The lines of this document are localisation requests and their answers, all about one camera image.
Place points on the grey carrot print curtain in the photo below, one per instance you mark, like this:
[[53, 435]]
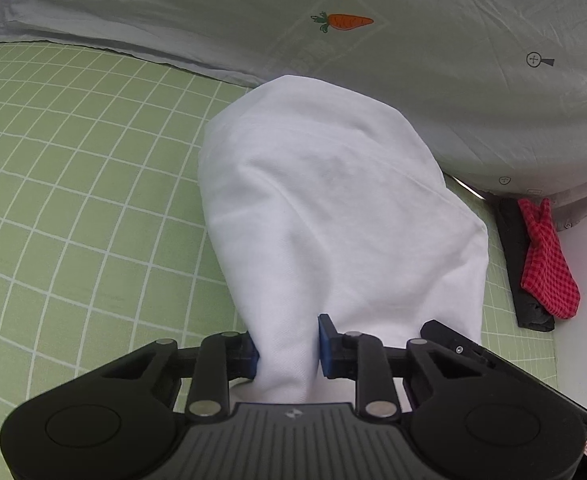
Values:
[[496, 88]]

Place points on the green grid table cloth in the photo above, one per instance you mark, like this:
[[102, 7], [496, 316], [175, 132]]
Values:
[[103, 242]]

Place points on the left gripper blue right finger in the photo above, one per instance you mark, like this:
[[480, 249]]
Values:
[[331, 349]]

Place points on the red checked garment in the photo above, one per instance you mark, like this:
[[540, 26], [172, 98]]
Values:
[[546, 275]]

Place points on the white trousers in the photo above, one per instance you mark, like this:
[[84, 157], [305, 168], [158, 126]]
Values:
[[318, 199]]

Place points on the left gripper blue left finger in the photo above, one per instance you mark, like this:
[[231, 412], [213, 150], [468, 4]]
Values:
[[250, 357]]

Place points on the black folded garment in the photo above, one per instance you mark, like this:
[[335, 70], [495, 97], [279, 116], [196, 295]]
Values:
[[530, 314]]

